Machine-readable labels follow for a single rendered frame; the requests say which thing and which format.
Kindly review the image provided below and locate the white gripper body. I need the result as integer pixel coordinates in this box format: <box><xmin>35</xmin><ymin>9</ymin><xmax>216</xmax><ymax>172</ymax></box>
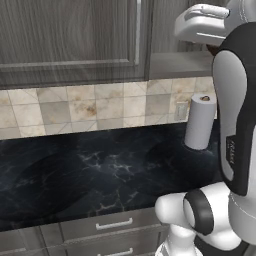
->
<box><xmin>173</xmin><ymin>3</ymin><xmax>231</xmax><ymax>47</ymax></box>

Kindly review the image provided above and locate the grey open cabinet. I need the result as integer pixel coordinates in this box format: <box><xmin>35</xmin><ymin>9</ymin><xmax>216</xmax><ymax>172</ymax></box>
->
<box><xmin>148</xmin><ymin>0</ymin><xmax>215</xmax><ymax>81</ymax></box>

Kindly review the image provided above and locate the grey wood cabinet door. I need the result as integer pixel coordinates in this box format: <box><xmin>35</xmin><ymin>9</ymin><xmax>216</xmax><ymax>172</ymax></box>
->
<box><xmin>0</xmin><ymin>0</ymin><xmax>152</xmax><ymax>90</ymax></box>

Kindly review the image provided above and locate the white paper towel roll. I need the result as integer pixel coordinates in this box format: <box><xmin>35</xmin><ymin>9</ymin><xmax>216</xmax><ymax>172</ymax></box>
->
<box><xmin>183</xmin><ymin>92</ymin><xmax>217</xmax><ymax>151</ymax></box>

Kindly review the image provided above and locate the grey drawer front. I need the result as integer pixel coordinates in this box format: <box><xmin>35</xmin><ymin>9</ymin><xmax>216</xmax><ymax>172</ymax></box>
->
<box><xmin>0</xmin><ymin>223</ymin><xmax>63</xmax><ymax>256</ymax></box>
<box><xmin>59</xmin><ymin>207</ymin><xmax>165</xmax><ymax>242</ymax></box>
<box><xmin>62</xmin><ymin>227</ymin><xmax>170</xmax><ymax>256</ymax></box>

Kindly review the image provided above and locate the silver cabinet door handle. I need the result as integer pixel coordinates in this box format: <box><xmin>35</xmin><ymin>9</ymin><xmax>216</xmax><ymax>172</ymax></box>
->
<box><xmin>134</xmin><ymin>0</ymin><xmax>142</xmax><ymax>66</ymax></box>

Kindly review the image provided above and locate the beige wall outlet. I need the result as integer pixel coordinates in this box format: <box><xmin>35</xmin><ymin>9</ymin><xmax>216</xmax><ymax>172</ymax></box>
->
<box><xmin>175</xmin><ymin>101</ymin><xmax>190</xmax><ymax>122</ymax></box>

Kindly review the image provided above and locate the silver drawer handle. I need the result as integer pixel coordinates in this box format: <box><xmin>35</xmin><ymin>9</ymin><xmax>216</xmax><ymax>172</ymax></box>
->
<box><xmin>96</xmin><ymin>247</ymin><xmax>135</xmax><ymax>256</ymax></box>
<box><xmin>95</xmin><ymin>217</ymin><xmax>134</xmax><ymax>232</ymax></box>

